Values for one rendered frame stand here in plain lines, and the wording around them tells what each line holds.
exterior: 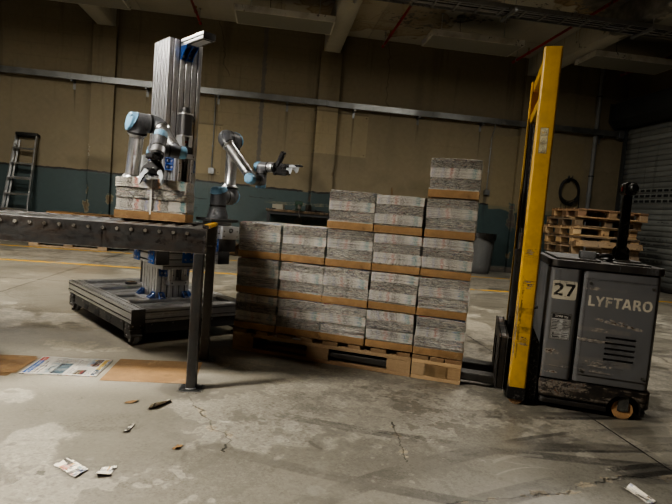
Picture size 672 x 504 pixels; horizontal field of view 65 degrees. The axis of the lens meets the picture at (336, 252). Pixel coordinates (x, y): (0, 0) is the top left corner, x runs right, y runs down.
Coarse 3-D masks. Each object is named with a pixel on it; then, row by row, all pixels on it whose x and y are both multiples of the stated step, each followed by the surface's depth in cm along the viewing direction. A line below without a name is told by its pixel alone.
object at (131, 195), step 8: (120, 184) 281; (128, 184) 282; (136, 184) 283; (144, 184) 282; (120, 192) 282; (128, 192) 282; (136, 192) 282; (144, 192) 283; (120, 200) 282; (128, 200) 282; (136, 200) 283; (144, 200) 283; (120, 208) 282; (128, 208) 282; (136, 208) 283; (144, 208) 284
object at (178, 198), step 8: (160, 184) 283; (168, 184) 284; (176, 184) 284; (184, 184) 285; (192, 184) 305; (160, 192) 284; (168, 192) 284; (176, 192) 285; (184, 192) 285; (192, 192) 309; (160, 200) 284; (168, 200) 284; (176, 200) 285; (184, 200) 285; (192, 200) 307; (160, 208) 285; (168, 208) 285; (176, 208) 291; (184, 208) 286; (192, 208) 308
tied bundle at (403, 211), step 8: (384, 200) 308; (392, 200) 306; (400, 200) 305; (408, 200) 304; (416, 200) 303; (424, 200) 301; (384, 208) 308; (392, 208) 307; (400, 208) 306; (408, 208) 304; (416, 208) 303; (424, 208) 302; (376, 216) 309; (384, 216) 308; (392, 216) 306; (400, 216) 305; (408, 216) 305; (416, 216) 303; (424, 216) 306; (376, 224) 310; (384, 224) 309; (392, 224) 307; (400, 224) 305; (408, 224) 304; (416, 224) 303; (424, 224) 316
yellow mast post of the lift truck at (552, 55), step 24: (552, 48) 262; (552, 72) 262; (552, 96) 263; (552, 120) 264; (552, 144) 265; (528, 192) 271; (528, 216) 269; (528, 240) 270; (528, 264) 270; (528, 288) 271; (528, 312) 271; (528, 336) 272; (528, 360) 273
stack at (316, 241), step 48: (240, 240) 334; (288, 240) 325; (336, 240) 317; (384, 240) 310; (288, 288) 327; (336, 288) 319; (384, 288) 311; (240, 336) 337; (288, 336) 328; (384, 336) 312
